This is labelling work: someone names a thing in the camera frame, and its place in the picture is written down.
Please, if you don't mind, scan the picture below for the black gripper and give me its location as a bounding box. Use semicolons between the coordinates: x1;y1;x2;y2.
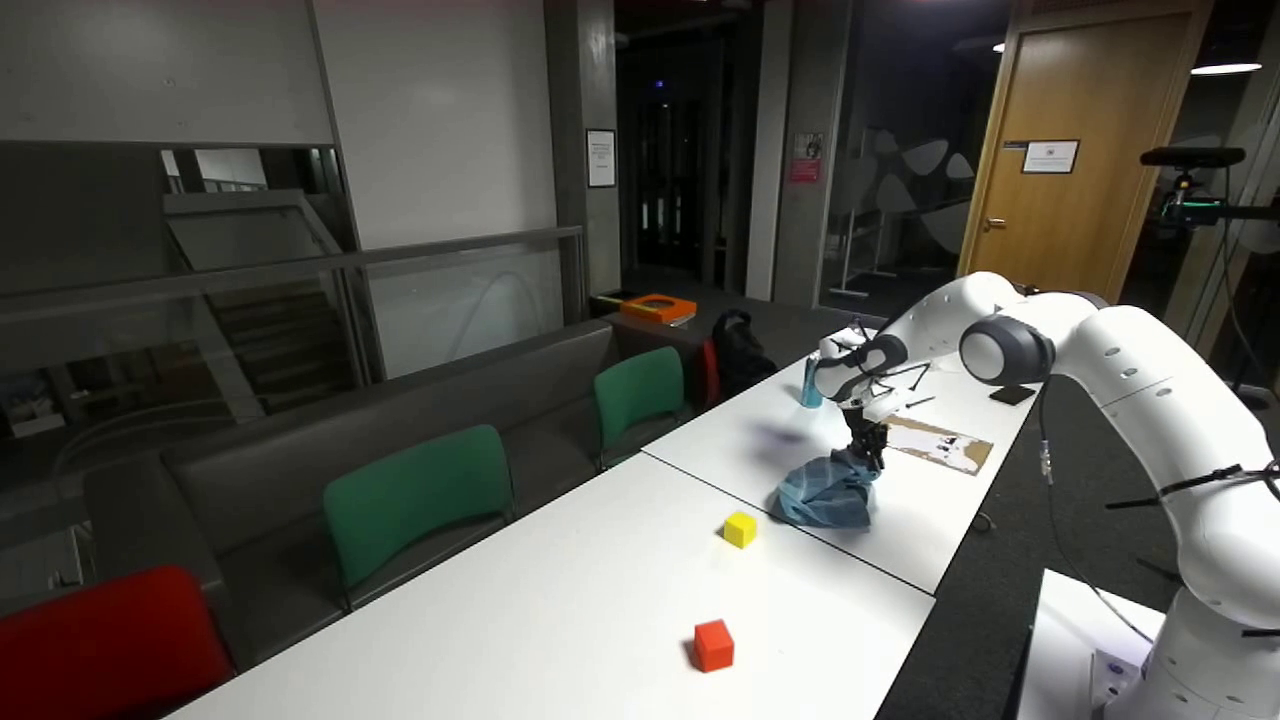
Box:
842;398;892;474

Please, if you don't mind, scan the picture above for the blue striped cloth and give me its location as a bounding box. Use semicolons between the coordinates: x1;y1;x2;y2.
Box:
761;445;885;534

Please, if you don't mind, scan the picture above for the yellow block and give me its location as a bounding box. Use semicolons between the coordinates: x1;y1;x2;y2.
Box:
717;507;765;552

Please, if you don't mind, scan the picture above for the red block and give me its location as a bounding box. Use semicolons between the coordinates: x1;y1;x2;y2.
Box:
688;618;742;678

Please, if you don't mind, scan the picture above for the black backpack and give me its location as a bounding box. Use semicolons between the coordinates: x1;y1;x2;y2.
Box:
701;309;779;405

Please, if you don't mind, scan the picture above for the red chair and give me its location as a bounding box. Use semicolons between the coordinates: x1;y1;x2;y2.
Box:
693;333;724;405
0;563;241;720

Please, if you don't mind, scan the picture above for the green chair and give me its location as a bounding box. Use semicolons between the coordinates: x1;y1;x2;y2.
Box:
315;420;516;598
587;344;693;458

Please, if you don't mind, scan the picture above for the orange box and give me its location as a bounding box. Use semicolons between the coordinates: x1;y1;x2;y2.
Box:
616;288;701;333

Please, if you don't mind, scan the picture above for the wooden door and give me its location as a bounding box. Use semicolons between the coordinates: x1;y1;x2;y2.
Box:
957;0;1212;303

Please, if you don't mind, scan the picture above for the white door sign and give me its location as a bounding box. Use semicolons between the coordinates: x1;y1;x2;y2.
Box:
1020;137;1083;181

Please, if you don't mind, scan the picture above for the white paper notice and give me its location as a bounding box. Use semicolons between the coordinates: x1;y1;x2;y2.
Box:
583;128;619;193

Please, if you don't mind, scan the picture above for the grey upholstered bench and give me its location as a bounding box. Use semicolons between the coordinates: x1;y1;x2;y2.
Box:
75;318;626;644

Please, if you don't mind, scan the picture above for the glass railing with handrail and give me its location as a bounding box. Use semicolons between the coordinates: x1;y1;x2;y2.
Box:
0;220;594;445

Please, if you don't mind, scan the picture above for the pink wall sign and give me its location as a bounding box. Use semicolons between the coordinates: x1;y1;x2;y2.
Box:
790;133;830;190

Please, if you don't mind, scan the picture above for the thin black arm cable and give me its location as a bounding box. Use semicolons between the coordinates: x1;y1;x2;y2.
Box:
1100;458;1280;518

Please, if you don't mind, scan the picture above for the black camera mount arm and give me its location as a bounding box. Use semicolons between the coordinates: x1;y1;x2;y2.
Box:
1156;181;1280;232

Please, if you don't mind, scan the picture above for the black camera on stand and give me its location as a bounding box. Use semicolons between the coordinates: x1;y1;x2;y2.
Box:
1135;141;1254;172

